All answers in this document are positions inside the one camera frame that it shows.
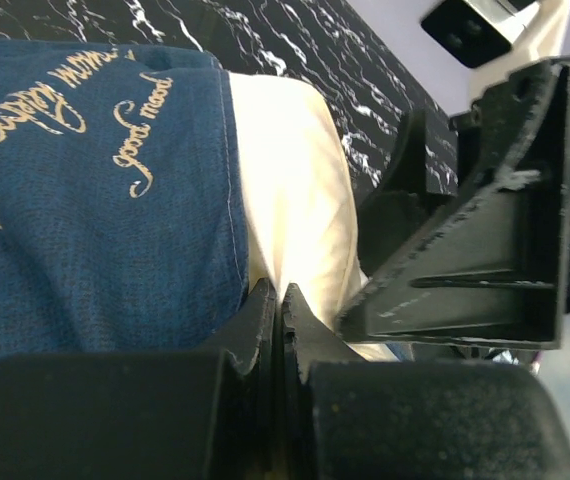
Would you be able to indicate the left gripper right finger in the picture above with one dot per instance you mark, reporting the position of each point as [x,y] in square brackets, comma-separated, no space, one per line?
[347,418]

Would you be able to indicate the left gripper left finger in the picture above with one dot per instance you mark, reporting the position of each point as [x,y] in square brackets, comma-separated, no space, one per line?
[202,413]

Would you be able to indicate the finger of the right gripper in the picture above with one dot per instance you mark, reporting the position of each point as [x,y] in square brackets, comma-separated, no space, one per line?
[408,300]
[401,204]

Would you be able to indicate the cream pillow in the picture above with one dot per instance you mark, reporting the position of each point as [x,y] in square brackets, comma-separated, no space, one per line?
[296,187]

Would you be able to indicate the blue embroidered pillowcase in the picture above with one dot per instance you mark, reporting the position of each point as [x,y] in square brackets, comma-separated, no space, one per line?
[122,224]

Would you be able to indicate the black marble pattern mat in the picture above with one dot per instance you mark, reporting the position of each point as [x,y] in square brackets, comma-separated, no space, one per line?
[325,43]

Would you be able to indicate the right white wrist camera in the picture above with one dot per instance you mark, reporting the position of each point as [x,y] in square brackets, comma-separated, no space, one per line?
[494,38]

